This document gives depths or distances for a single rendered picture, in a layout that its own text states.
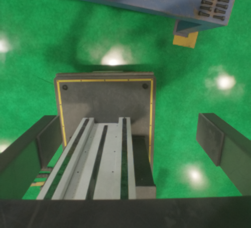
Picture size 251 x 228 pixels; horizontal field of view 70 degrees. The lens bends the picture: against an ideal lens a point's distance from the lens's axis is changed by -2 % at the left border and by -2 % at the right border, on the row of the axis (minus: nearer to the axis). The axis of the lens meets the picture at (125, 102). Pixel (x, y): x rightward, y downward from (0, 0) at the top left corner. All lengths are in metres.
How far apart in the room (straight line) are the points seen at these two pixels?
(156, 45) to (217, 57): 0.52
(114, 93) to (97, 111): 0.18
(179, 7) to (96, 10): 0.79
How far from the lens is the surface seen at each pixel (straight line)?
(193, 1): 0.99
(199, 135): 0.17
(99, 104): 1.30
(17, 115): 1.93
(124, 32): 1.55
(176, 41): 1.60
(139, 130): 1.37
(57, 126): 0.16
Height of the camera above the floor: 1.55
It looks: 73 degrees down
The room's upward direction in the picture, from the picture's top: 179 degrees clockwise
